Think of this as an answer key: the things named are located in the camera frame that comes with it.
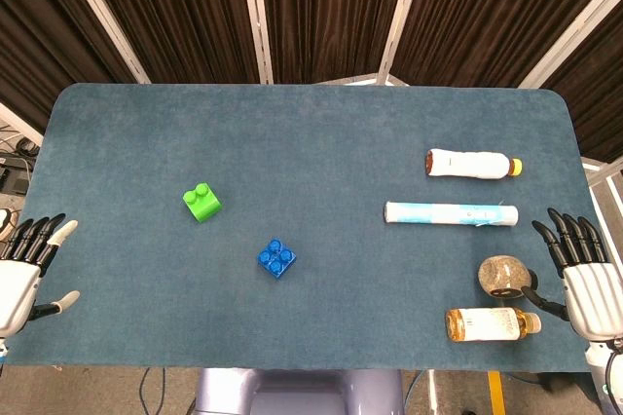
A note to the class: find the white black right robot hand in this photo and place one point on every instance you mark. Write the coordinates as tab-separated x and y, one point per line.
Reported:
594	298

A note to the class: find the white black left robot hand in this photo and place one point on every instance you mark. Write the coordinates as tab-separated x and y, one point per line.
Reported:
17	283

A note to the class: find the green toy brick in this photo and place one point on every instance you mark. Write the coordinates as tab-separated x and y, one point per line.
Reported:
204	205

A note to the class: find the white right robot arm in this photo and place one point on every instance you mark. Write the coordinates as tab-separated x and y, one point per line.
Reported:
601	368

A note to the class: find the lilac robot base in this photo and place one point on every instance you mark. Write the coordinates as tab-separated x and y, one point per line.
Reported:
297	393

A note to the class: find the blue toy brick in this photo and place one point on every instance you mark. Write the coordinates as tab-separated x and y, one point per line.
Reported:
277	259

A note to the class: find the white power strip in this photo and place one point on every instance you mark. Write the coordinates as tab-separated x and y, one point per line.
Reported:
5	220

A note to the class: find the round grain-filled jar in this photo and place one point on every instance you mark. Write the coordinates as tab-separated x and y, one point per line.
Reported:
503	276

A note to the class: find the black power strip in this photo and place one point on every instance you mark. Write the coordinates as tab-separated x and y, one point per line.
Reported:
12	176

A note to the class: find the amber bottle white label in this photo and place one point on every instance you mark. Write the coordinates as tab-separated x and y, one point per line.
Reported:
487	324

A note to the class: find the white blue paper tube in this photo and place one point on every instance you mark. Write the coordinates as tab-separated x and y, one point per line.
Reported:
450	214

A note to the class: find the white bottle yellow cap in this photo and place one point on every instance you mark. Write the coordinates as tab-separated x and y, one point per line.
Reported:
469	165

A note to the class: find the blue felt table mat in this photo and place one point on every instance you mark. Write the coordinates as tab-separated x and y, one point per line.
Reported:
311	142

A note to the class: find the white metal frame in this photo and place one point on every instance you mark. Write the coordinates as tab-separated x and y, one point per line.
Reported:
606	181

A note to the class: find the brown curtain partition white frame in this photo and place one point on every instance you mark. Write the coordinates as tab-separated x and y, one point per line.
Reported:
44	45
598	84
487	11
336	11
180	11

